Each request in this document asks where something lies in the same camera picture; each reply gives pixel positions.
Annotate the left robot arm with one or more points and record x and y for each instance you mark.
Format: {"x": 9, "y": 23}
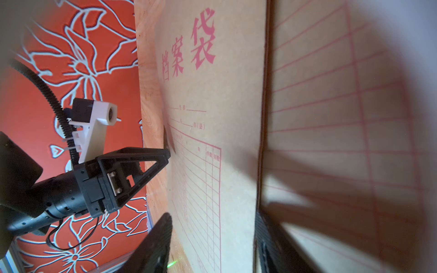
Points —
{"x": 29, "y": 204}

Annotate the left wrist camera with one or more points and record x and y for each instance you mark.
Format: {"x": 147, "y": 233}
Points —
{"x": 90, "y": 119}

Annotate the kraft file bag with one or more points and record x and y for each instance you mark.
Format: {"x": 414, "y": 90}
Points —
{"x": 211, "y": 64}
{"x": 350, "y": 159}

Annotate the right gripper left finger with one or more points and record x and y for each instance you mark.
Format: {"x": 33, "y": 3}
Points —
{"x": 153, "y": 253}

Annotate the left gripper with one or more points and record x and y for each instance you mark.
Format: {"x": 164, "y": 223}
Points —
{"x": 108, "y": 182}

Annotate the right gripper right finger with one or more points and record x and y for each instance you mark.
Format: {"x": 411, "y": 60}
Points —
{"x": 277, "y": 251}

